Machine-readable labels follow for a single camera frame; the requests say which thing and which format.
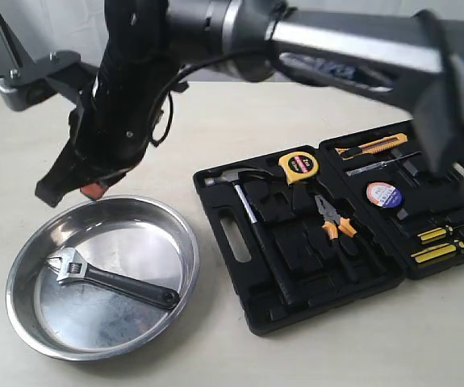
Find orange handled pliers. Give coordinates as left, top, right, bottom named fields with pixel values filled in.
left=314, top=194, right=386, bottom=283

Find white backdrop curtain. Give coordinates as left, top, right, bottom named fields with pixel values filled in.
left=0, top=0, right=107, bottom=75

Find voltage tester screwdriver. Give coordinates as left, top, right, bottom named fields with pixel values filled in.
left=345, top=152, right=421, bottom=177

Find lower yellow black screwdriver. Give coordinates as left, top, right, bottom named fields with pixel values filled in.
left=410, top=239, right=464, bottom=264

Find upper yellow black screwdriver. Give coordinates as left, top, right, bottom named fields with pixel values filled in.
left=416, top=223, right=464, bottom=245

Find yellow black screwdriver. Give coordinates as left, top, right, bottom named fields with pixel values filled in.
left=410, top=239, right=464, bottom=264
left=416, top=223, right=464, bottom=245

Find adjustable wrench black handle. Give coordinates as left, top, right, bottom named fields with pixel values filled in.
left=44, top=248, right=181, bottom=310

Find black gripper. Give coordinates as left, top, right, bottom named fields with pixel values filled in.
left=35, top=81, right=162, bottom=207

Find black electrical tape roll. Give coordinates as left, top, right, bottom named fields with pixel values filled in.
left=366, top=181, right=403, bottom=209

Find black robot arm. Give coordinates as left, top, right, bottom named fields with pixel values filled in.
left=35, top=1, right=464, bottom=206

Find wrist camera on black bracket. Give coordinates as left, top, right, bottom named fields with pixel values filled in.
left=0, top=50, right=98, bottom=112

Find yellow utility knife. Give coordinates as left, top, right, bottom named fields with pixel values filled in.
left=336, top=133, right=408, bottom=160

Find claw hammer black handle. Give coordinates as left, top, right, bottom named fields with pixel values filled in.
left=204, top=168, right=303, bottom=307

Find black plastic tool case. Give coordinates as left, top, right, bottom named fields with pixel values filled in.
left=193, top=121, right=464, bottom=335

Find round steel tray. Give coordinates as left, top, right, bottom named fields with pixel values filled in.
left=6, top=195, right=199, bottom=362

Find yellow tape measure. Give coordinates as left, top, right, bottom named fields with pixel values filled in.
left=278, top=151, right=320, bottom=185

